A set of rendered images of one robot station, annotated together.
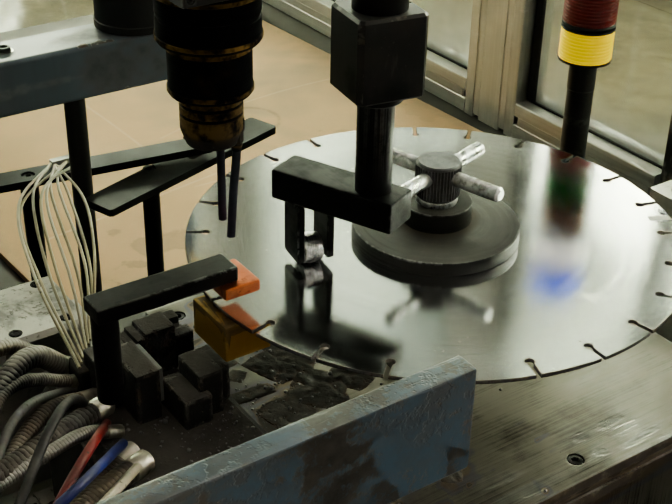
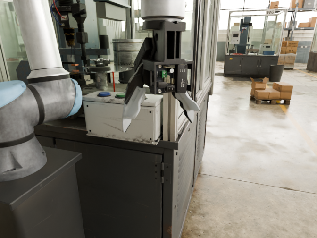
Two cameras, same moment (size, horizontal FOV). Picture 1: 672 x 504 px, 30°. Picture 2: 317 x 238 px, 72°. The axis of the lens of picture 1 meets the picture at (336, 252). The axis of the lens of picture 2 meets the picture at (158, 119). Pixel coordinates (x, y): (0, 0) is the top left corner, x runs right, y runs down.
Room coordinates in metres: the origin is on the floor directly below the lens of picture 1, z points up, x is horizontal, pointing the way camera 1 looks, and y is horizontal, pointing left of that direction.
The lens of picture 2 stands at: (0.27, -1.18, 1.08)
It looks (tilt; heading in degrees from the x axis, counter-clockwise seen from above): 19 degrees down; 53
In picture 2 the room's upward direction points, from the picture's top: straight up
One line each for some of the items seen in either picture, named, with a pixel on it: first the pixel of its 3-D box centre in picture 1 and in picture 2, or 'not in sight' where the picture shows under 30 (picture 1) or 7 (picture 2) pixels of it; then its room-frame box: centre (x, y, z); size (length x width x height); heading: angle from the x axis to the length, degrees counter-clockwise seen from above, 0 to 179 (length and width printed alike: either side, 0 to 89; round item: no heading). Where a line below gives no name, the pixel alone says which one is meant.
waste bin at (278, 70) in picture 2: not in sight; (275, 73); (6.98, 1.98, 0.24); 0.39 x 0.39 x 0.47
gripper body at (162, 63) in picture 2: not in sight; (164, 58); (0.52, -0.86, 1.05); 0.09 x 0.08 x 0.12; 74
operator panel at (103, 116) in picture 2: not in sight; (124, 115); (0.63, -0.49, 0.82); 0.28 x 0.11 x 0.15; 125
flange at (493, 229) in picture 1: (435, 216); (100, 66); (0.72, -0.07, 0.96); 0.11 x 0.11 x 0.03
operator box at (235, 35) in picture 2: not in sight; (233, 43); (6.60, 3.28, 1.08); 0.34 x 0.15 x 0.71; 125
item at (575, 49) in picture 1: (586, 41); not in sight; (0.99, -0.21, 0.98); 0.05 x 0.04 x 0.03; 35
